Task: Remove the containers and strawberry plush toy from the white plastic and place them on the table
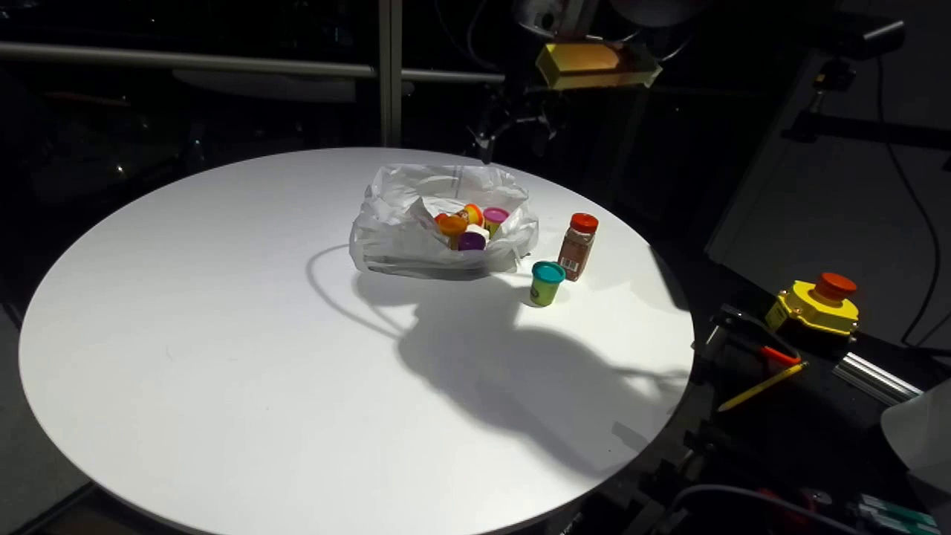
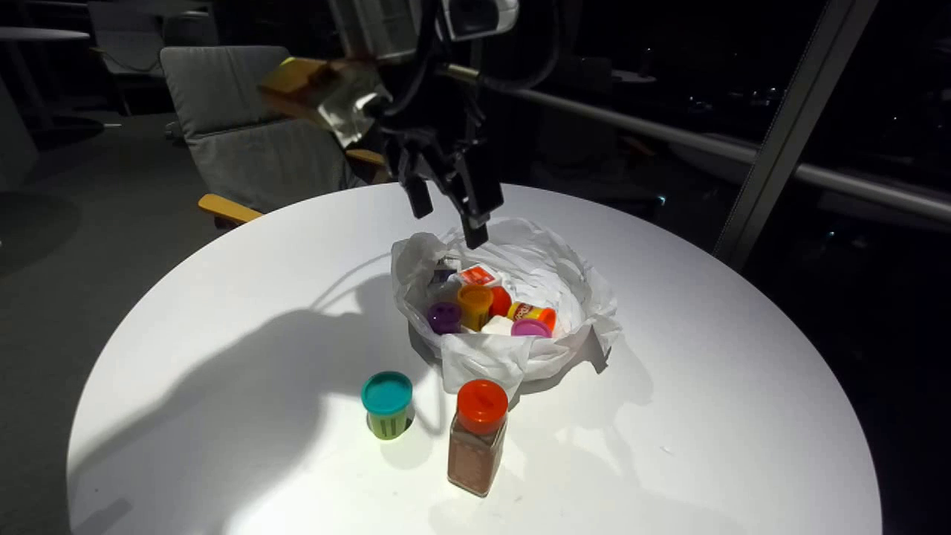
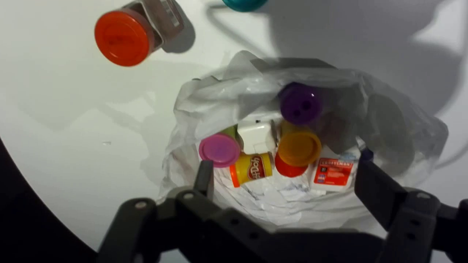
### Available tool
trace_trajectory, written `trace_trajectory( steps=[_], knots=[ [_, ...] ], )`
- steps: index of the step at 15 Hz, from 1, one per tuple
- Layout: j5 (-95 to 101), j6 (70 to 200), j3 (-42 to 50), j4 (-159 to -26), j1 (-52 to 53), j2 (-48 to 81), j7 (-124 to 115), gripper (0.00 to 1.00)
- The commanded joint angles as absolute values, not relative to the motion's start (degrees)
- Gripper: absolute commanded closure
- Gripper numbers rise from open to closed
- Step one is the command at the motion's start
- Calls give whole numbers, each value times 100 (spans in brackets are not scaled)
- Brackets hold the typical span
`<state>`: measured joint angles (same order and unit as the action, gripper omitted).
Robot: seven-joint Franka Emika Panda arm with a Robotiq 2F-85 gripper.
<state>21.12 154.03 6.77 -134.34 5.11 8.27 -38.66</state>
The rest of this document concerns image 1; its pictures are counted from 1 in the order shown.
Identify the spice jar with red lid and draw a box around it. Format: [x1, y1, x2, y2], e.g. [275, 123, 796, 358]
[554, 212, 603, 287]

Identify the grey rounded cover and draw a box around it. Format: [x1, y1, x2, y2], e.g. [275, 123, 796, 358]
[880, 377, 951, 498]

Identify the horizontal metal rail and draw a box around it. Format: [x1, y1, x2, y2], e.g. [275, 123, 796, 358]
[0, 40, 517, 95]

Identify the white plastic bag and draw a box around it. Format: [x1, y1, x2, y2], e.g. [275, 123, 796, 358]
[348, 160, 539, 287]

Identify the teal lid dough container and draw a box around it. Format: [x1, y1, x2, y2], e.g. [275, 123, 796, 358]
[526, 258, 566, 309]

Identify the yellow emergency stop button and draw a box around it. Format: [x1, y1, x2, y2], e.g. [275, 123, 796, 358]
[762, 272, 862, 343]

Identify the black camera on stand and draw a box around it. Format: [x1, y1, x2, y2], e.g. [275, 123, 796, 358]
[807, 7, 909, 95]

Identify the yellow pencil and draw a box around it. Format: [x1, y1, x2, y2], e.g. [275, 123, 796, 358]
[715, 361, 807, 416]

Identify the thin black hanging cable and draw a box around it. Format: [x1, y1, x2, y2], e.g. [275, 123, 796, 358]
[872, 56, 945, 348]

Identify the grey cable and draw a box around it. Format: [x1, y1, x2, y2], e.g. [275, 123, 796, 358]
[669, 481, 868, 535]

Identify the aluminium profile bar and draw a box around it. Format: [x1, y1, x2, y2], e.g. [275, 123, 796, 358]
[834, 348, 924, 406]

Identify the yellowish wrist camera block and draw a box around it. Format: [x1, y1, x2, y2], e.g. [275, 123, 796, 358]
[532, 37, 666, 95]

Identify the red handled tool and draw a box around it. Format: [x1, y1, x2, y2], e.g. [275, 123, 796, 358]
[758, 343, 804, 373]

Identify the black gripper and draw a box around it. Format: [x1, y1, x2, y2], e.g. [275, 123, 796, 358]
[468, 74, 559, 165]

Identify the vertical window post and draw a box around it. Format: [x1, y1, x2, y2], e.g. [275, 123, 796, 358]
[373, 0, 407, 151]

